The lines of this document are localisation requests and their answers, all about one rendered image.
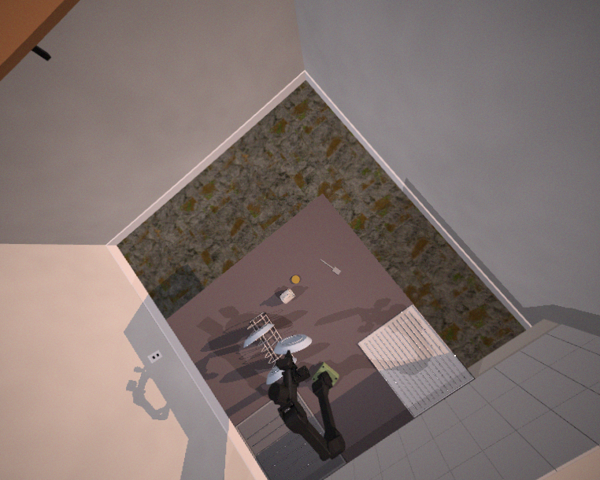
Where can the white tiled splashback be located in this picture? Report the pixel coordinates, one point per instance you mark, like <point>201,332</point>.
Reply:
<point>532,415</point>

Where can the grey mug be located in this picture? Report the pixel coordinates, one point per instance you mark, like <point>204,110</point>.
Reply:
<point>287,296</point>

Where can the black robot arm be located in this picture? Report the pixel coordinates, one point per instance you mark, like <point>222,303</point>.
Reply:
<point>295,419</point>

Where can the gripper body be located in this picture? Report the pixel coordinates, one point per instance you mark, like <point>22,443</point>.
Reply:
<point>286,365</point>

